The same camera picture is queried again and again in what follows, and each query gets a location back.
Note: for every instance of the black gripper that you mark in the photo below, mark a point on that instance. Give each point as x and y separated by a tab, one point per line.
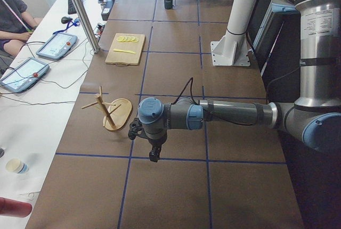
155	142

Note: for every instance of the dark teal mug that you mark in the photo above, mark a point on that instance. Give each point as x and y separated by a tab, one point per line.
169	4

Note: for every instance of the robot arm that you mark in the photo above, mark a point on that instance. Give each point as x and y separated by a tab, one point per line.
314	118

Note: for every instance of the wooden cup rack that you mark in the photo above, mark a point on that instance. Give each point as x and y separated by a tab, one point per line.
115	113

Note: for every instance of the paper cup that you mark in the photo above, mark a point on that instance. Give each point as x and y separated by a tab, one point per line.
16	166

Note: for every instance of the bamboo cutting board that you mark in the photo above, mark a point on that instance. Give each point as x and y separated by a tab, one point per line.
125	59

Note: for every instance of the yellow plastic knife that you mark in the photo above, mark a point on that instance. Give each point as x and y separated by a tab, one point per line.
124	51

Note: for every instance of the white pillar with base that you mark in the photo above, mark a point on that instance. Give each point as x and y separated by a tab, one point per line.
231	49

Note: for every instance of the far teach pendant tablet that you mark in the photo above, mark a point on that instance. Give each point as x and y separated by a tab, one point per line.
57	46

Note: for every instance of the teach pendant tablet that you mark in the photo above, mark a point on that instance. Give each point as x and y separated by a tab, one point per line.
57	46
25	75

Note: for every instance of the near teach pendant tablet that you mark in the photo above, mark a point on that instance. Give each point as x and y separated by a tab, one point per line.
25	75

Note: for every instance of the red bottle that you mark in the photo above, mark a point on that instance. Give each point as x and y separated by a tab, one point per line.
14	208

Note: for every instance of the black box with label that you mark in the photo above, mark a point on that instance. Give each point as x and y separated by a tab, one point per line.
106	9

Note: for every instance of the black computer mouse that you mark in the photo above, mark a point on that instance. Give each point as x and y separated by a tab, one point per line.
65	20

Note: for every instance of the seated person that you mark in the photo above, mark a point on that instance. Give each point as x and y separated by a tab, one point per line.
17	25

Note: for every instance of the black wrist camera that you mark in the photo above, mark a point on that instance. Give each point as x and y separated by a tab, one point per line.
136	130

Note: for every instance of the aluminium frame post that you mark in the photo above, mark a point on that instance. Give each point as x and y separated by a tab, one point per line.
86	25

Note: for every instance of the blue lanyard badge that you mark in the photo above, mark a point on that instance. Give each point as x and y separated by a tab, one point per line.
75	22

